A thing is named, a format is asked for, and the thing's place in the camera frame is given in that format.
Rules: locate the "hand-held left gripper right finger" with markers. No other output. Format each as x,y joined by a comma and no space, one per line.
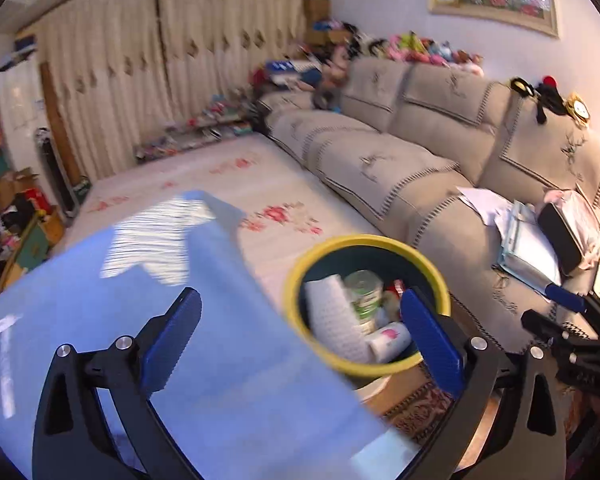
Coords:
432,345

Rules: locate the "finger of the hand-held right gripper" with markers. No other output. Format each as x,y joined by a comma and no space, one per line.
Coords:
565,297
550,324

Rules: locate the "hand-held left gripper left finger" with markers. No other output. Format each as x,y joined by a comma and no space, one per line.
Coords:
172,345

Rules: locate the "leaf-print white paper cup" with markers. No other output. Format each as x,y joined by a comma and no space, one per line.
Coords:
387,342

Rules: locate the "white paper bowl green label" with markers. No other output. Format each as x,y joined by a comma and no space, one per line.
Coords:
365,300

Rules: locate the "white foam fruit net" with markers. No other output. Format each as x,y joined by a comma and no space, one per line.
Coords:
335,320

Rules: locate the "yellow-rimmed dark bin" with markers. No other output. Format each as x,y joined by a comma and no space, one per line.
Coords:
292,295

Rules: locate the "blue star-print tablecloth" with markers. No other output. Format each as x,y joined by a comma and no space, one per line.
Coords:
205,360

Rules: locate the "black box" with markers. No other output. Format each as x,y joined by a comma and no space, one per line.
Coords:
562,237

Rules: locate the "patterned rug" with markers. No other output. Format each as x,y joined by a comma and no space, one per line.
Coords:
420,405

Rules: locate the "stack of papers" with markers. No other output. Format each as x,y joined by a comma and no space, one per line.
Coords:
525,250

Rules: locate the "beige sofa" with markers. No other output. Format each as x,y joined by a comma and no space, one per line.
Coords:
405,180

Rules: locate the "green yellow television cabinet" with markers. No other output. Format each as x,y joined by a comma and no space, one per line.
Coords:
30,250

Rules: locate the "gold clock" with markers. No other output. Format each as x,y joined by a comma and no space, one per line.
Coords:
578,109

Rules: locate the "black plush toy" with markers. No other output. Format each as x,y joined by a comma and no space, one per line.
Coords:
542,97

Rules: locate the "black tower fan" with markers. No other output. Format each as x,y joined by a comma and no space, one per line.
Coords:
55,170

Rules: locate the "low cluttered glass table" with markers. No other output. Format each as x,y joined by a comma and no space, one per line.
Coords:
195,135

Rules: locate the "open cardboard boxes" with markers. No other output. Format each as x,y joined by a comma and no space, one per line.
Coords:
20,192

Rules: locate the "beige patterned curtain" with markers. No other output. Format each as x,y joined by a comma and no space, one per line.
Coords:
230,35
100,75

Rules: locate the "white standing air conditioner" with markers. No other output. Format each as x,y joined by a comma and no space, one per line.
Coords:
20,105

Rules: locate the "pile of plush toys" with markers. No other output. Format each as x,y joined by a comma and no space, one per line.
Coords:
420,50

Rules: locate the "stacked cardboard boxes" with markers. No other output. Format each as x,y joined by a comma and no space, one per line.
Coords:
316,17

